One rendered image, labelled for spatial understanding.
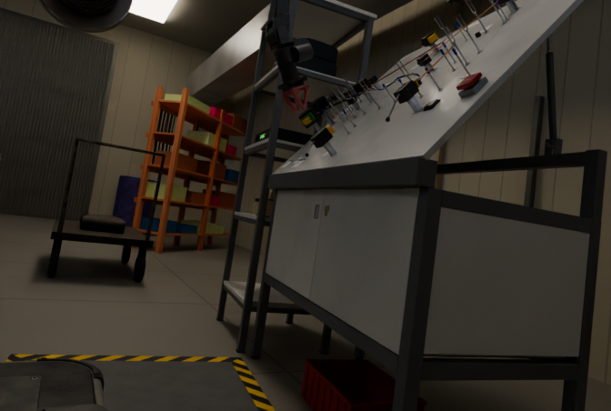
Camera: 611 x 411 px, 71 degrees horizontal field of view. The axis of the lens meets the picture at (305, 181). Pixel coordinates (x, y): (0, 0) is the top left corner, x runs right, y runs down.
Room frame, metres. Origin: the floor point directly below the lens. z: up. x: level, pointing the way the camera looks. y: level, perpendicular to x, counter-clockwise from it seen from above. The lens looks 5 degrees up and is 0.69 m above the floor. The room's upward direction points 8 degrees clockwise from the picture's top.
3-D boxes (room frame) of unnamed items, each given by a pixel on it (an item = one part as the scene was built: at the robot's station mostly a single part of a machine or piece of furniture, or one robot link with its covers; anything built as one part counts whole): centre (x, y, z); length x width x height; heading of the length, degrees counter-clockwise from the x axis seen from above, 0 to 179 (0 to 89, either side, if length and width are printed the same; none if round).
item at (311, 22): (2.47, 0.08, 0.93); 0.60 x 0.50 x 1.85; 21
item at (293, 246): (1.79, 0.02, 0.60); 0.55 x 0.02 x 0.39; 21
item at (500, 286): (1.65, -0.36, 0.60); 1.17 x 0.58 x 0.40; 21
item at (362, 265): (1.28, -0.18, 0.60); 0.55 x 0.03 x 0.39; 21
